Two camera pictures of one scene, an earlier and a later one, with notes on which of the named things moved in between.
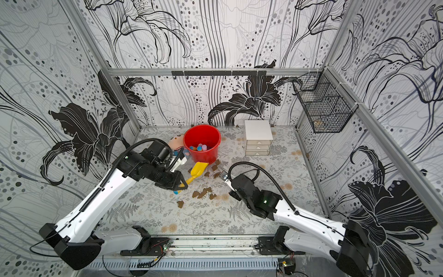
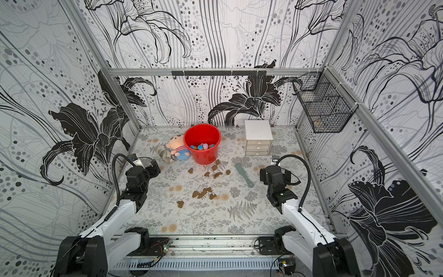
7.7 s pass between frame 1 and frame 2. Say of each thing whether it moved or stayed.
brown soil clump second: stayed
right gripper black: moved
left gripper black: moved
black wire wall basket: stayed
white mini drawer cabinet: stayed
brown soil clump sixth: stayed
